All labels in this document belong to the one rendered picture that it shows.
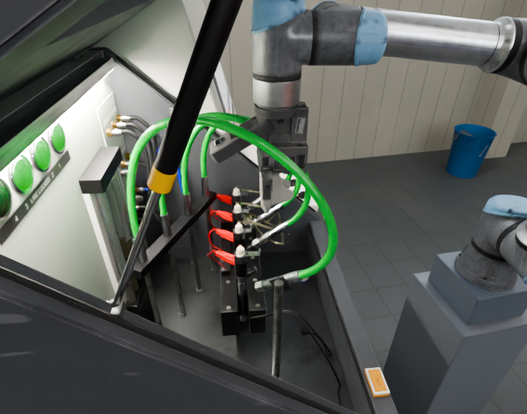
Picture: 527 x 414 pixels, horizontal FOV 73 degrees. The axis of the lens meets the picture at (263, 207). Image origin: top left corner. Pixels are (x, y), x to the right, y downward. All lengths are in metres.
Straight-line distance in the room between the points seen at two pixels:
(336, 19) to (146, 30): 0.51
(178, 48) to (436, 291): 0.98
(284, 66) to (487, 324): 0.90
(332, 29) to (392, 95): 3.15
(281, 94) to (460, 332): 0.81
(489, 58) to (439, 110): 3.25
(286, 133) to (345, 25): 0.18
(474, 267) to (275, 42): 0.80
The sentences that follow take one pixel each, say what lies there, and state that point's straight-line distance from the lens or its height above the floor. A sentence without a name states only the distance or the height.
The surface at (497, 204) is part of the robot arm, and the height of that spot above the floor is 1.13.
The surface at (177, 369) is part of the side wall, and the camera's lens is 0.42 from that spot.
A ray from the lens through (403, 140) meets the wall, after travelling 3.96.
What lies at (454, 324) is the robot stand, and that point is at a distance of 1.14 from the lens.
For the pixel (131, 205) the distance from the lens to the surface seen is 0.69.
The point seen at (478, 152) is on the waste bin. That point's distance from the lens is 3.66.
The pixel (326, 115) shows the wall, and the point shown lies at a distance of 3.46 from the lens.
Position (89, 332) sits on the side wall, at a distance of 0.38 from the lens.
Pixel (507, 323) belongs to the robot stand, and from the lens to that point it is 1.22.
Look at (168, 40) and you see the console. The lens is 0.94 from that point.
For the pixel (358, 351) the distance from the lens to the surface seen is 0.81.
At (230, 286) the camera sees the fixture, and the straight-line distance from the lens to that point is 0.86.
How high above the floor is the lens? 1.60
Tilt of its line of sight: 34 degrees down
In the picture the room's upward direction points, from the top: straight up
